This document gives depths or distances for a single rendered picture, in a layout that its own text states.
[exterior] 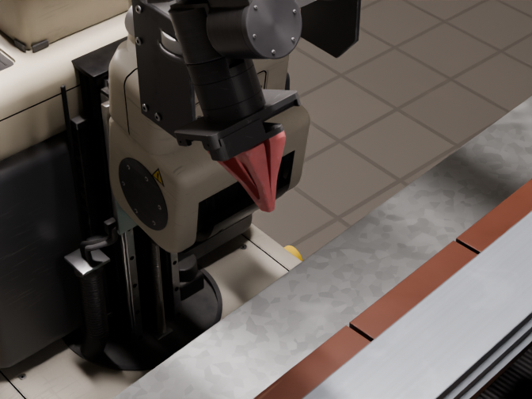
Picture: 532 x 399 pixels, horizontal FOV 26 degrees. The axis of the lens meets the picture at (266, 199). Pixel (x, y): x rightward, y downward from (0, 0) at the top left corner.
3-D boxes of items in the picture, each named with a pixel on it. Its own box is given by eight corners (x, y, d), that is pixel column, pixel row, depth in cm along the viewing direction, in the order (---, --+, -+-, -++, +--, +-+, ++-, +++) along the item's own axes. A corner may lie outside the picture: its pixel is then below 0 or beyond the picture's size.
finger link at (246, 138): (309, 203, 105) (279, 108, 102) (249, 238, 102) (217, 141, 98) (265, 195, 111) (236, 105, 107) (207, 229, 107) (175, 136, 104)
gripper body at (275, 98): (305, 109, 104) (281, 32, 101) (218, 156, 99) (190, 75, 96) (263, 106, 109) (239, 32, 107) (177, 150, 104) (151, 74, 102)
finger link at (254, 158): (328, 191, 106) (299, 97, 103) (270, 226, 103) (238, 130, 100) (284, 185, 112) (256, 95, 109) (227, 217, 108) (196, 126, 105)
